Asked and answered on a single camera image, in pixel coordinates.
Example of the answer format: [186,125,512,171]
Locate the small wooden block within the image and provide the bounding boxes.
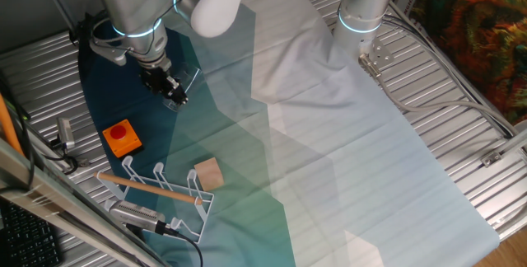
[193,157,226,192]

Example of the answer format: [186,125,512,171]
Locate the small camera on stand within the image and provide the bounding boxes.
[49,116,91,168]

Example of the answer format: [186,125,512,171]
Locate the aluminium frame bar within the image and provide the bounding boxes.
[0,136,168,267]

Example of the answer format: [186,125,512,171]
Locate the blue green white tablecloth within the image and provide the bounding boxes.
[77,0,501,267]

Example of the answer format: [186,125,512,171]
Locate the black keyboard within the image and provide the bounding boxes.
[0,200,63,267]

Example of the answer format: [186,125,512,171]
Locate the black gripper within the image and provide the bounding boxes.
[139,63,189,106]

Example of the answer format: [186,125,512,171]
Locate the small metal bracket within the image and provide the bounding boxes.
[480,148,505,169]

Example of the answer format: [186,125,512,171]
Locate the grey hose with connector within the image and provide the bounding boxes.
[357,11,520,138]

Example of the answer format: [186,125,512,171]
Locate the black camera cable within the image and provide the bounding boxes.
[123,222,205,267]

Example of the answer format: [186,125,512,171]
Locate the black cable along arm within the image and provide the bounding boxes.
[82,0,198,60]

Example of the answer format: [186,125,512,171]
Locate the silver depth camera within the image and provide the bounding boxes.
[104,199,180,237]

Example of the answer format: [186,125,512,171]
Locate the grey vertical pole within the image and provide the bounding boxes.
[34,0,82,40]

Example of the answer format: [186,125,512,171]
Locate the white wire cup rack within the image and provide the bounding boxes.
[95,155,216,246]

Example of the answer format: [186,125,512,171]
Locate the orange stick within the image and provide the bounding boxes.
[0,92,25,157]

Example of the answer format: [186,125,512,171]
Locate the orange box with red button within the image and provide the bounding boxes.
[101,119,144,159]

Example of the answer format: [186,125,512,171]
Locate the clear glass cup with handle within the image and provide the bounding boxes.
[162,63,202,114]

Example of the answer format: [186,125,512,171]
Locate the metal base plate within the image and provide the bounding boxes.
[357,35,395,69]

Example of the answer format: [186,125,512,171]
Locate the colourful patterned cloth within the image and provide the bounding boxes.
[411,0,527,126]

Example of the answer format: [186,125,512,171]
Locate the wooden rod of rack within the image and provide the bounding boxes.
[93,171,204,207]

